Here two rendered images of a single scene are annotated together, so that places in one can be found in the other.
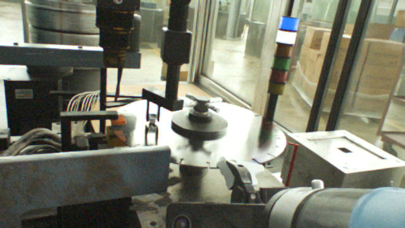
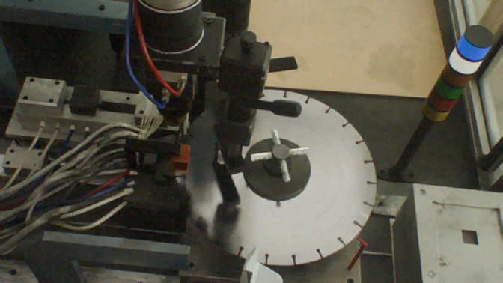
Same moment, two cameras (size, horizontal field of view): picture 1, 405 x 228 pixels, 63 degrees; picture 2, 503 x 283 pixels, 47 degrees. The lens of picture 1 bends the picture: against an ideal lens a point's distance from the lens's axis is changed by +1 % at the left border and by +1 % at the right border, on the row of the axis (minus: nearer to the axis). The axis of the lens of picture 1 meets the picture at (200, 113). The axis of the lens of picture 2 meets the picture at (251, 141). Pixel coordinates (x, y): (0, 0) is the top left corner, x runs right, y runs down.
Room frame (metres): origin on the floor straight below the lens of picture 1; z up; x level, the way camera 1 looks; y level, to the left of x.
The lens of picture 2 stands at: (0.12, -0.14, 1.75)
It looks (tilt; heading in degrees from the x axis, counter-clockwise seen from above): 56 degrees down; 22
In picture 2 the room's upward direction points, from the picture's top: 9 degrees clockwise
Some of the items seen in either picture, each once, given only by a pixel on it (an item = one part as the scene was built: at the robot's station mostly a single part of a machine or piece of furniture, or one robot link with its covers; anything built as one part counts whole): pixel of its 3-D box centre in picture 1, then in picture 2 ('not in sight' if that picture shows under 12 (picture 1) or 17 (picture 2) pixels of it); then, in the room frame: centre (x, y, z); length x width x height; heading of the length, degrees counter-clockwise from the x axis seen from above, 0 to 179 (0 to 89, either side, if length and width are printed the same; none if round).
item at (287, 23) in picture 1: (288, 23); (475, 43); (0.83, -0.18, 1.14); 0.05 x 0.04 x 0.03; 25
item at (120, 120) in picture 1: (93, 131); (157, 157); (0.51, 0.18, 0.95); 0.10 x 0.03 x 0.07; 115
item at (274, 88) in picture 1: (275, 87); (436, 106); (0.83, -0.18, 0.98); 0.05 x 0.04 x 0.03; 25
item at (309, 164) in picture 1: (336, 178); (453, 254); (0.68, -0.33, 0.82); 0.18 x 0.18 x 0.15; 25
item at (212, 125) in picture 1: (200, 118); (278, 165); (0.59, 0.00, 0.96); 0.11 x 0.11 x 0.03
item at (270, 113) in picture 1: (266, 131); (413, 146); (0.83, -0.18, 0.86); 0.02 x 0.02 x 0.22
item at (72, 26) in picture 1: (74, 51); not in sight; (1.21, 0.49, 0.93); 0.31 x 0.31 x 0.36
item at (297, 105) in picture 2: not in sight; (269, 94); (0.53, 0.01, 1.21); 0.08 x 0.06 x 0.03; 115
